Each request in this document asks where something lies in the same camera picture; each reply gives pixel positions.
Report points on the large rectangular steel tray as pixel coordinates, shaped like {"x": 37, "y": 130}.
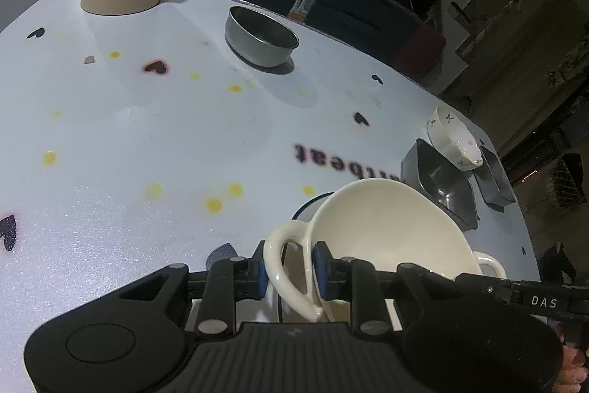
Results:
{"x": 444, "y": 186}

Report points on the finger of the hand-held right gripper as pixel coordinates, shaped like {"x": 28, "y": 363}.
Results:
{"x": 487, "y": 285}

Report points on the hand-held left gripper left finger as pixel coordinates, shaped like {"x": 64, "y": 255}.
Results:
{"x": 260, "y": 278}

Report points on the small rectangular steel tray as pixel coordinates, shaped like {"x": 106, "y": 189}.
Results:
{"x": 497, "y": 179}

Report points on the small round steel bowl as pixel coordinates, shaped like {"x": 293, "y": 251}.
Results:
{"x": 262, "y": 38}

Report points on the person's right hand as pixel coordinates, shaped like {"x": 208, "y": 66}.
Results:
{"x": 575, "y": 367}

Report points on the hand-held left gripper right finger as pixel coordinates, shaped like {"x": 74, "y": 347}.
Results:
{"x": 320, "y": 271}

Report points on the maroon chair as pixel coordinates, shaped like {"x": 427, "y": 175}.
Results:
{"x": 425, "y": 52}

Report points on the yellow-rimmed floral bowl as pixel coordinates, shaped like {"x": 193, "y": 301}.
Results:
{"x": 453, "y": 139}

